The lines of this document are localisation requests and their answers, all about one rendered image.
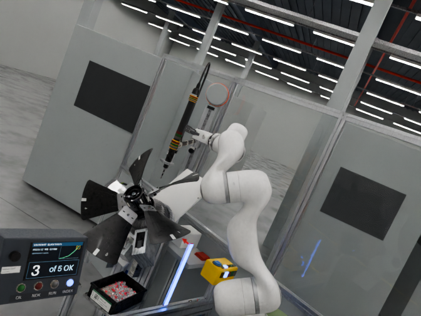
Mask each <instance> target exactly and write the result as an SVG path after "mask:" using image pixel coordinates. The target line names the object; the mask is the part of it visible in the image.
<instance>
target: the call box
mask: <svg viewBox="0 0 421 316"><path fill-rule="evenodd" d="M215 260H218V261H219V262H221V263H222V265H221V266H223V267H224V265H231V264H232V263H231V262H230V261H229V260H228V259H226V258H215V259H208V260H206V262H205V264H204V267H203V269H202V271H201V273H200V274H201V275H202V276H203V277H204V278H205V279H206V280H207V281H208V282H209V283H211V284H212V285H217V284H218V283H220V282H223V281H225V280H231V279H233V278H234V276H230V277H225V278H224V277H223V278H220V275H221V273H223V272H224V273H225V272H229V271H237V269H238V267H236V266H235V267H230V268H228V267H227V268H225V267H224V269H222V268H221V267H220V266H217V265H215V264H214V261H215Z"/></svg>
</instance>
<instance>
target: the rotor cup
mask: <svg viewBox="0 0 421 316"><path fill-rule="evenodd" d="M133 192H136V194H135V195H132V193H133ZM123 200H124V201H125V202H126V204H127V203H128V204H129V205H128V204H127V206H128V207H129V208H130V209H131V210H132V211H133V212H135V213H136V214H137V215H138V216H137V218H136V219H142V218H144V217H145V215H144V212H143V211H142V210H141V209H140V208H139V207H138V206H139V205H140V204H143V205H151V206H153V207H155V202H154V200H153V199H152V198H151V197H149V196H148V194H147V192H146V191H145V189H144V187H143V186H141V185H134V186H131V187H129V188H128V189H127V190H126V191H125V192H124V194H123ZM140 200H142V202H143V203H141V201H140Z"/></svg>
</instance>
